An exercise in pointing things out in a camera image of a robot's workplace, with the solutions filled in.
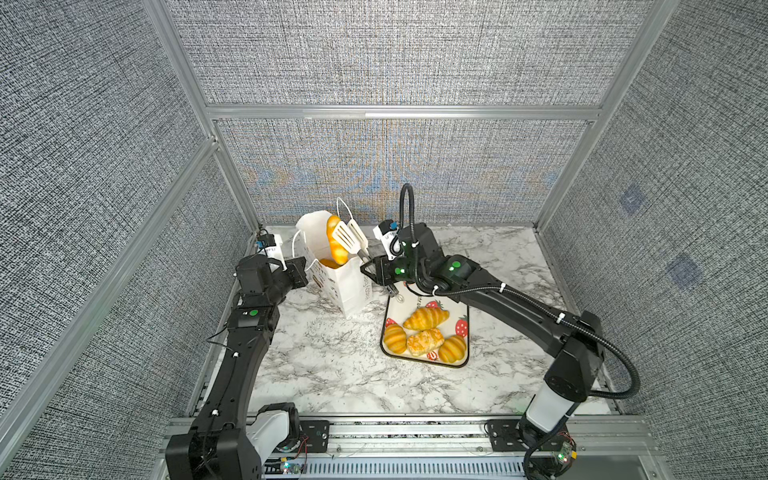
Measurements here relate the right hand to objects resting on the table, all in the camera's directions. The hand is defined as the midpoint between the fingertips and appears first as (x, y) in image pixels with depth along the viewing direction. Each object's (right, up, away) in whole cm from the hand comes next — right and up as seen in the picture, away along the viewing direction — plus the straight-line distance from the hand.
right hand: (364, 265), depth 75 cm
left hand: (-16, +2, +4) cm, 16 cm away
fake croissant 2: (+8, -21, +11) cm, 25 cm away
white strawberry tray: (+28, -19, +18) cm, 38 cm away
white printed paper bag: (-6, -6, +9) cm, 12 cm away
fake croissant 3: (+24, -24, +9) cm, 35 cm away
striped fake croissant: (-6, +3, +1) cm, 7 cm away
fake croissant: (+18, -16, +15) cm, 29 cm away
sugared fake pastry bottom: (+17, -22, +11) cm, 30 cm away
